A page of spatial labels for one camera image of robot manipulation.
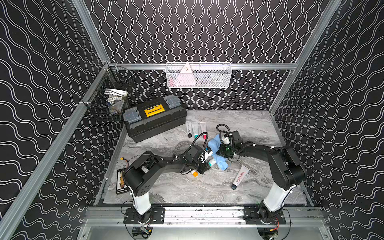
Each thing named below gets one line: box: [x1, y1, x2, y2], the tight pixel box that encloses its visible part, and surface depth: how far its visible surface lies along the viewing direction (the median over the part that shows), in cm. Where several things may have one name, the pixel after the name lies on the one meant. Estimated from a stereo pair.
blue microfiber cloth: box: [207, 134, 229, 171], surface depth 91 cm
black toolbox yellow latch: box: [122, 94, 188, 143], surface depth 99 cm
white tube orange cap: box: [191, 169, 199, 178], surface depth 89 cm
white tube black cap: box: [185, 121, 192, 138], surface depth 112 cm
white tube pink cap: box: [199, 121, 207, 140], surface depth 112 cm
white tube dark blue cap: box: [231, 165, 250, 190], surface depth 88 cm
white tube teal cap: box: [208, 158, 217, 167], surface depth 92 cm
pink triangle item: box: [174, 63, 196, 86], surface depth 91 cm
